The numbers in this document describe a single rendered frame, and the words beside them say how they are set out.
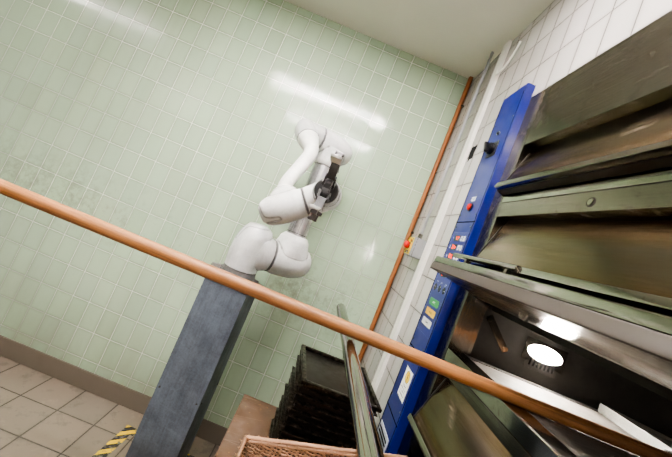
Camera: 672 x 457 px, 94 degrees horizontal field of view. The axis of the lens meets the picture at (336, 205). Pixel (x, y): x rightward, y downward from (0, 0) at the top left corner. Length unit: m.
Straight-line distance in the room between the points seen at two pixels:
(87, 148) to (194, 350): 1.42
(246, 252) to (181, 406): 0.68
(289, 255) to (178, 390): 0.71
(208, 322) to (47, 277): 1.24
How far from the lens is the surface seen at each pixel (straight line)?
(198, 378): 1.61
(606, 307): 0.54
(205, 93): 2.21
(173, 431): 1.73
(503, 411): 0.89
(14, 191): 0.98
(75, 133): 2.49
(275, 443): 1.16
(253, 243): 1.45
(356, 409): 0.52
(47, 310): 2.54
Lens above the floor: 1.38
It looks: 4 degrees up
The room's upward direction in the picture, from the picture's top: 23 degrees clockwise
